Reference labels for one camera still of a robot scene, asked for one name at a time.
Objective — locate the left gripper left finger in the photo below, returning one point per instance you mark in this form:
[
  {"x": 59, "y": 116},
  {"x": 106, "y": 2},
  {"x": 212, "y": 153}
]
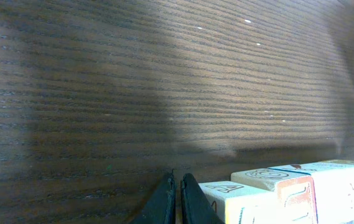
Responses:
[{"x": 160, "y": 208}]

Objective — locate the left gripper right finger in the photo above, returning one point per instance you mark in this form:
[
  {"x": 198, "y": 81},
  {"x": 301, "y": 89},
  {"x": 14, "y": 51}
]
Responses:
[{"x": 195, "y": 206}]

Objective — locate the plain yellow wooden block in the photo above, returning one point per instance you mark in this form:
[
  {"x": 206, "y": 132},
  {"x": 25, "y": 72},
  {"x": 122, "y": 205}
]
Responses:
[{"x": 236, "y": 203}]

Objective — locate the red letter wooden block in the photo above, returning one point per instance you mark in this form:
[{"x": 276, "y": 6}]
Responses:
[{"x": 295, "y": 194}]

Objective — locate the white block blue edge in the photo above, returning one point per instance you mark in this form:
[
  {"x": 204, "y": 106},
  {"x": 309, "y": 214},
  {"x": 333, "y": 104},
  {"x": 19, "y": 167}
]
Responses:
[{"x": 315, "y": 170}]

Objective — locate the white block red bug drawing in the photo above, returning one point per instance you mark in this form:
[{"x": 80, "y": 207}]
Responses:
[{"x": 336, "y": 196}]

